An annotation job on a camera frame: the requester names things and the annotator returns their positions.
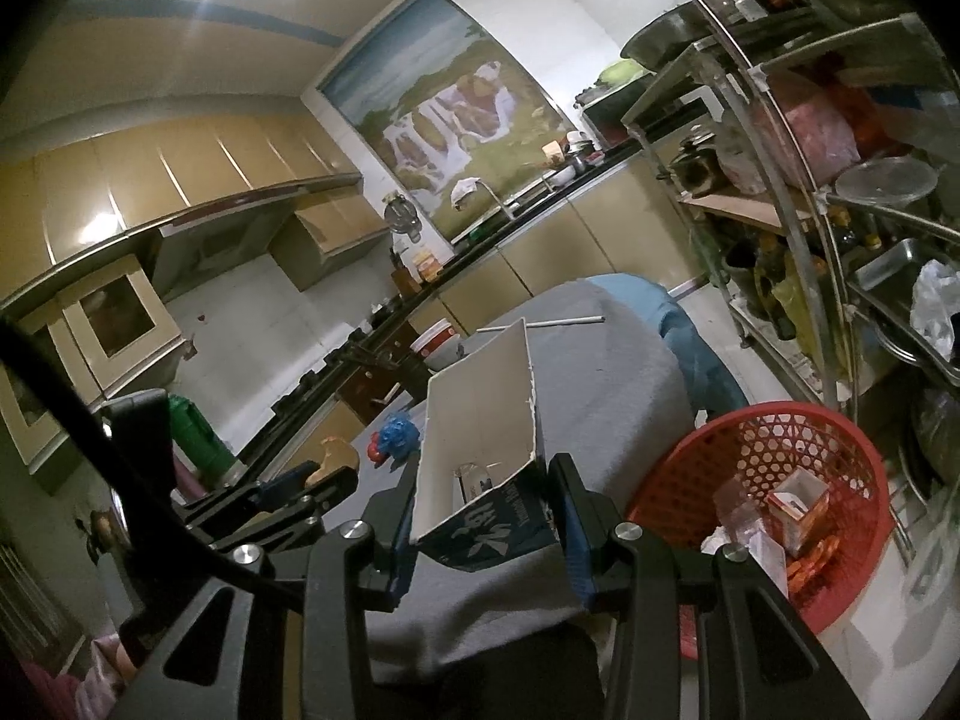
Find blue plastic bag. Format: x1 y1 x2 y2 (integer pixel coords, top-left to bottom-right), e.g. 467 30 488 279
375 412 419 460

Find blue table cover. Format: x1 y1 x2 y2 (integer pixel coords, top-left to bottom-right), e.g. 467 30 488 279
585 274 751 421

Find dark built-in oven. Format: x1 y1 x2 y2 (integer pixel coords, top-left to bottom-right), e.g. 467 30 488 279
334 371 410 428

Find small orange carton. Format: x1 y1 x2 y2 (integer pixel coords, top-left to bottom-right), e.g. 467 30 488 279
765 467 832 548

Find metal baking tray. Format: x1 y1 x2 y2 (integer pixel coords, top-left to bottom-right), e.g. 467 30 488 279
847 236 946 293

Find pink plastic bag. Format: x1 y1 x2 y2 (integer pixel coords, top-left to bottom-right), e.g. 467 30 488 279
750 67 863 181

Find crumpled white plastic bag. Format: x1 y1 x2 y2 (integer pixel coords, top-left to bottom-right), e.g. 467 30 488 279
911 259 960 372

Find orange snack wrapper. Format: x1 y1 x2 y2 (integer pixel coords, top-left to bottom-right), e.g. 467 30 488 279
784 536 841 601

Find dishes beside sink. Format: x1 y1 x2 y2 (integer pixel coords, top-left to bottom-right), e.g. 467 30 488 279
544 131 601 181

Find thin white rod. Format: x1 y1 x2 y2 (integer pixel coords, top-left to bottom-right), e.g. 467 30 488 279
480 313 607 335

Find grey table cloth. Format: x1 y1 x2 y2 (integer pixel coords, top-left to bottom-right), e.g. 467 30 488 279
300 277 702 720

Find blue and white cardboard box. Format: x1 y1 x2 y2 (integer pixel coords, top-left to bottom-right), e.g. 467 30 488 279
409 319 560 578

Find metal kitchen rack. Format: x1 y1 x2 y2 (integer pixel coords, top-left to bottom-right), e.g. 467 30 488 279
619 0 960 563

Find large metal basin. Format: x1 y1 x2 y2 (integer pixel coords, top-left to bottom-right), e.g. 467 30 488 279
619 4 710 68

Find beige kitchen counter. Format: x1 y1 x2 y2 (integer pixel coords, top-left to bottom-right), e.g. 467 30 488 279
225 142 721 481

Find beige wall cabinets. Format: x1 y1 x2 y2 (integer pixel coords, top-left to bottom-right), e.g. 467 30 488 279
0 109 391 473

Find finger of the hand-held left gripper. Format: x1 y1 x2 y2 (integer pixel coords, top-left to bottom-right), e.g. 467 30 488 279
176 461 320 522
199 469 359 552

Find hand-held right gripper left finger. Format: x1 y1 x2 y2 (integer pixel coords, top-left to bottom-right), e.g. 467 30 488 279
112 487 421 720

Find waterfall wall poster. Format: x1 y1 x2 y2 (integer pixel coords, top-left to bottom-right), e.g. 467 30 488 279
315 0 586 241

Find white and red bucket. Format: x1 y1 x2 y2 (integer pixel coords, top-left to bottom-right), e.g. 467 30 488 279
409 319 462 372

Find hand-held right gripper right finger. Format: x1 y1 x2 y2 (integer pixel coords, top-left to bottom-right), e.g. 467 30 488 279
547 454 878 720

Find tan paper scrap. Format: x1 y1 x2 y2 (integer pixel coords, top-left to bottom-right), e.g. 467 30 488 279
311 436 357 485

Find green bottle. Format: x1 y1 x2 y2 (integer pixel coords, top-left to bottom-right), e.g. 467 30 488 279
169 394 233 477

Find green plastic bowl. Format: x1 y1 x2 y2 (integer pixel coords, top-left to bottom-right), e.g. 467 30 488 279
600 58 650 87

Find metal sink faucet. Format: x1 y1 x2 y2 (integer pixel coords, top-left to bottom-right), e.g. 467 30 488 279
450 176 518 222

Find hanging glass jar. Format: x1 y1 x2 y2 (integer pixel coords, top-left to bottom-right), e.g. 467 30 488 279
384 193 419 237

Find red plastic basket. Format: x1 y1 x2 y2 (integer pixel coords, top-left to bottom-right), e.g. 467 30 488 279
626 401 893 638

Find silver microwave oven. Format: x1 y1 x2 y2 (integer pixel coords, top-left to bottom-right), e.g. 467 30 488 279
581 86 661 151

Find clear plastic lid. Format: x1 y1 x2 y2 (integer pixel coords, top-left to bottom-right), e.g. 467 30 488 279
836 157 938 203

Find yellow oil bottle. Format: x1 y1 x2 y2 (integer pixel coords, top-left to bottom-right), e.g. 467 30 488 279
754 247 807 342

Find pink cloth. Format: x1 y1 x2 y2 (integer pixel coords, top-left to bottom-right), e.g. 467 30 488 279
22 637 143 720

